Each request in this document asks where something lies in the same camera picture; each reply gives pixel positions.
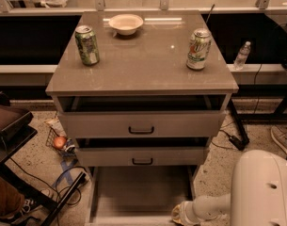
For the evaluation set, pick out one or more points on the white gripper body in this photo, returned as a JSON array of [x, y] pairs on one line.
[[192, 211]]

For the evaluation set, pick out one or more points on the grey drawer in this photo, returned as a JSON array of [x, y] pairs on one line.
[[141, 116], [151, 151], [138, 196]]

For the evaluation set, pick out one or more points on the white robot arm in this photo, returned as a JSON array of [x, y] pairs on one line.
[[258, 195]]

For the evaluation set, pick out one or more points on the grey drawer cabinet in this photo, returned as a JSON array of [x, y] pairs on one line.
[[152, 62]]

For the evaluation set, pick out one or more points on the black stand leg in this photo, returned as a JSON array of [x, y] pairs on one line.
[[239, 143]]

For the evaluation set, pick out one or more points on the grey sneaker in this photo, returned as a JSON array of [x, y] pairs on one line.
[[279, 137]]

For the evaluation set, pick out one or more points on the red apple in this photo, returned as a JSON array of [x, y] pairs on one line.
[[59, 142]]

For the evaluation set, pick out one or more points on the black sneaker with laces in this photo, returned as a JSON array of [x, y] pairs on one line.
[[16, 207]]

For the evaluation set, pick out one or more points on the clear water bottle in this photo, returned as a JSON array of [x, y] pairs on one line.
[[241, 57]]

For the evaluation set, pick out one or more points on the white green soda can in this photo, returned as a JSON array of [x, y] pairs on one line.
[[199, 48]]

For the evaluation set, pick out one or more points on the black chair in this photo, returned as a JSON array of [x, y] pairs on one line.
[[14, 127]]

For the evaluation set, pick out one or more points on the white bowl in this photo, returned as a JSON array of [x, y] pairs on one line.
[[126, 24]]

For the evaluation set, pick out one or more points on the wire basket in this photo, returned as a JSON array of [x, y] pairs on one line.
[[67, 151]]

